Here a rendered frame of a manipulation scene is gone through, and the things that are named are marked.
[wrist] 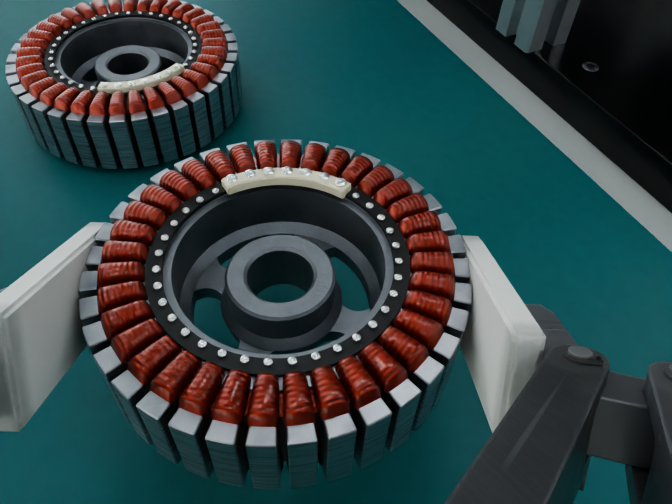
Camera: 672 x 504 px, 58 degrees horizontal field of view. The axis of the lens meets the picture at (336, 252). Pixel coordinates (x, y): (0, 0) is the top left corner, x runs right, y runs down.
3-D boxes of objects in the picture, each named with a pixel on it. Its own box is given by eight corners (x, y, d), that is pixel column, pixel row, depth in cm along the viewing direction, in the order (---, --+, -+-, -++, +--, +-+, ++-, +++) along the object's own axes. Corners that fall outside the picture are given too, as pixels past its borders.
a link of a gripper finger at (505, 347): (513, 333, 13) (548, 334, 13) (457, 234, 20) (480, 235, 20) (496, 449, 14) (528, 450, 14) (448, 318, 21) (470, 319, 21)
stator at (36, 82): (10, 77, 34) (-17, 15, 31) (200, 32, 38) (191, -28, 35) (56, 205, 28) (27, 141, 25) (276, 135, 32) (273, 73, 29)
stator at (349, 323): (473, 501, 17) (506, 445, 14) (60, 489, 16) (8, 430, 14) (436, 209, 24) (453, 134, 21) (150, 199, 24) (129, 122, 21)
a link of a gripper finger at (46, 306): (21, 434, 14) (-12, 434, 14) (119, 307, 20) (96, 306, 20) (2, 315, 13) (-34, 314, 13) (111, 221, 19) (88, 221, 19)
